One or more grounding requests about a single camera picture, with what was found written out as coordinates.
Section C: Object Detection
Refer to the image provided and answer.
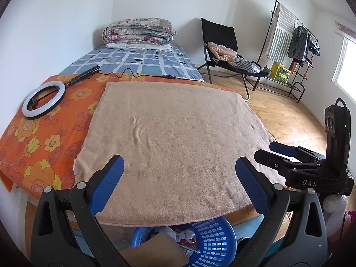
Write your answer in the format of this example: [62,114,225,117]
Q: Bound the brown cardboard piece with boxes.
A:
[119,232,190,267]

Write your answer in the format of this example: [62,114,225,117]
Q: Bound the blue plastic basket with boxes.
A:
[131,216,237,267]

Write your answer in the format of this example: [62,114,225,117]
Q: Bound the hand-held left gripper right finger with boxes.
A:
[235,156,330,267]

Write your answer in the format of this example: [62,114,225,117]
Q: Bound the tan blanket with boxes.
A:
[73,81,285,227]

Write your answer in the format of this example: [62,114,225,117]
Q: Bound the white ring light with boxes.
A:
[22,81,66,121]

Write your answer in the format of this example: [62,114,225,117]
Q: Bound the peach cloth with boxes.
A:
[207,42,237,64]

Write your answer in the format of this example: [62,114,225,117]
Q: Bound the blue checked bed sheet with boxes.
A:
[65,44,205,82]

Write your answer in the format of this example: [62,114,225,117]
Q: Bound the black folded tripod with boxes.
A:
[65,65,101,87]

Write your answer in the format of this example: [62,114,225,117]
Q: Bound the yellow plastic crate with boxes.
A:
[270,62,291,84]

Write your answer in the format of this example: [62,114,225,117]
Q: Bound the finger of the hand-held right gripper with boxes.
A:
[254,149,326,173]
[269,142,328,161]

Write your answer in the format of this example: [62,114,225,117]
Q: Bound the window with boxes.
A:
[332,21,356,95]

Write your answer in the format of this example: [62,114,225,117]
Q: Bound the white plastic bag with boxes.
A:
[159,226,178,241]

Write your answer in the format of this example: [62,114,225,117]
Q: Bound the white bed frame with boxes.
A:
[11,185,31,256]

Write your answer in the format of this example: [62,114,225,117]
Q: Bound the black folding chair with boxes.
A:
[197,17,271,101]

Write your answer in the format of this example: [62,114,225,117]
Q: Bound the orange floral bed sheet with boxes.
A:
[0,72,234,201]

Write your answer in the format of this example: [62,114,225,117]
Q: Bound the dark hanging jacket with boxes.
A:
[287,26,310,62]

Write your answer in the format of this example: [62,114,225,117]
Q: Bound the person's right hand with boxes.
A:
[323,193,348,241]

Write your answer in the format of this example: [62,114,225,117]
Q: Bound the white pillow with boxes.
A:
[106,42,173,51]

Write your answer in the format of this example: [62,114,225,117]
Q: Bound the striped towel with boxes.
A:
[265,3,296,64]

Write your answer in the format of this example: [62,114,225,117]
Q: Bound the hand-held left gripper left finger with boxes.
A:
[30,154,125,267]

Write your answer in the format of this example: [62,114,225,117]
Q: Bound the folded floral quilt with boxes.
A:
[102,18,177,45]

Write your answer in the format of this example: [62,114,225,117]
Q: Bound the crumpled red white wrapper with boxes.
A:
[176,228,198,244]

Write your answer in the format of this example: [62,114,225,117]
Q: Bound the striped cloth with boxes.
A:
[233,57,262,74]

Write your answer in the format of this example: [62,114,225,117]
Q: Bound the black clothes rack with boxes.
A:
[256,0,319,103]

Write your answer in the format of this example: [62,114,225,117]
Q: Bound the black ring light cable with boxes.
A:
[97,60,205,82]

